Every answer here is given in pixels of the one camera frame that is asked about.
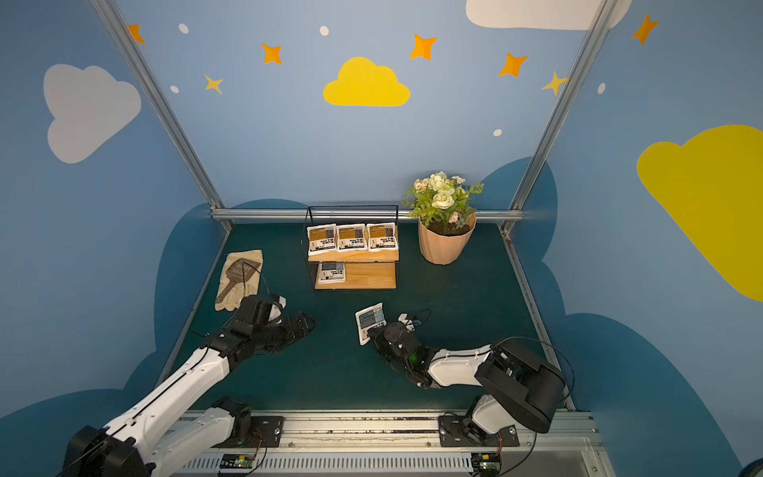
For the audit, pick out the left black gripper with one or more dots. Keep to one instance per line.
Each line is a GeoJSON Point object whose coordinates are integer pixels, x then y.
{"type": "Point", "coordinates": [289, 328]}

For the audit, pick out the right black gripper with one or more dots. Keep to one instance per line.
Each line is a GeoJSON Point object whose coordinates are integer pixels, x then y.
{"type": "Point", "coordinates": [381, 333]}

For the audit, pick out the grey coffee bag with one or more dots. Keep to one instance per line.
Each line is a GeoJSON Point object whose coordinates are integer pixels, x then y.
{"type": "Point", "coordinates": [331, 272]}
{"type": "Point", "coordinates": [367, 319]}

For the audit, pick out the yellow coffee bag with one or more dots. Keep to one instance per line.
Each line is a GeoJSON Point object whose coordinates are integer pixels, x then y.
{"type": "Point", "coordinates": [321, 239]}
{"type": "Point", "coordinates": [351, 237]}
{"type": "Point", "coordinates": [382, 236]}

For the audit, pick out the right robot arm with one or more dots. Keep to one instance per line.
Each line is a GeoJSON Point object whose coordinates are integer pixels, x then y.
{"type": "Point", "coordinates": [519, 387]}

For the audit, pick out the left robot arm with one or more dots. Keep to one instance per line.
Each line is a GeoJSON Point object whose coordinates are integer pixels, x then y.
{"type": "Point", "coordinates": [140, 442]}

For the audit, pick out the wooden two-tier shelf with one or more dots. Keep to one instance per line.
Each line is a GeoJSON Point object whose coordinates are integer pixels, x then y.
{"type": "Point", "coordinates": [365, 270]}

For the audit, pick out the brown slotted scoop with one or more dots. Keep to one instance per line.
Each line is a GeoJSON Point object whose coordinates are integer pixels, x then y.
{"type": "Point", "coordinates": [239, 272]}

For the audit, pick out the left controller board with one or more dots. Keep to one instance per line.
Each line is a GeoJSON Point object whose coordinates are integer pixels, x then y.
{"type": "Point", "coordinates": [237, 463]}

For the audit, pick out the controller board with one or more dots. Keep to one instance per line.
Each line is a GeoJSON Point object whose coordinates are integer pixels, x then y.
{"type": "Point", "coordinates": [237, 463]}
{"type": "Point", "coordinates": [486, 464]}

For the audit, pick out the potted white flower plant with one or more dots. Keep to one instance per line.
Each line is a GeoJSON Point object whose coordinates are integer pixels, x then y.
{"type": "Point", "coordinates": [446, 220]}

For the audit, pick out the right controller board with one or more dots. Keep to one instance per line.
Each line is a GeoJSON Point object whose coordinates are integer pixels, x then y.
{"type": "Point", "coordinates": [486, 464]}

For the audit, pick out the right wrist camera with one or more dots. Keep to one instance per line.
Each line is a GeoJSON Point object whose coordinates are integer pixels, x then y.
{"type": "Point", "coordinates": [409, 321]}

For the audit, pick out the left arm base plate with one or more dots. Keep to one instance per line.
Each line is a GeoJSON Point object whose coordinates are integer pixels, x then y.
{"type": "Point", "coordinates": [262, 430]}

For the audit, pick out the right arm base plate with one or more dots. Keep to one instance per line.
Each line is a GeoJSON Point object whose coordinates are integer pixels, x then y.
{"type": "Point", "coordinates": [458, 431]}

